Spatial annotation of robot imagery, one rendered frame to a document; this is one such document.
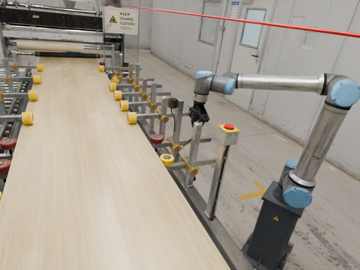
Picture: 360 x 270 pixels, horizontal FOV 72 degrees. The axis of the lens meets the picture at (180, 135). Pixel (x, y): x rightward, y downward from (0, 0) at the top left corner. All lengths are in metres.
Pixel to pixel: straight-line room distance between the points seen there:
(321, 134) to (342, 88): 0.24
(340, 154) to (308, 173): 2.44
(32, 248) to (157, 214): 0.44
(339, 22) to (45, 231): 3.83
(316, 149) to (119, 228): 1.03
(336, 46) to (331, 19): 0.38
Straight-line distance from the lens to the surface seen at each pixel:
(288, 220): 1.83
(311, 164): 1.49
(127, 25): 3.91
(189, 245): 0.97
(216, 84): 1.36
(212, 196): 1.27
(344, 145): 3.89
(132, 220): 1.03
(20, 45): 3.91
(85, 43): 3.96
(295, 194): 1.54
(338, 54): 3.95
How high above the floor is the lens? 1.64
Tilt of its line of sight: 26 degrees down
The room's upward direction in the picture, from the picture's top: 7 degrees clockwise
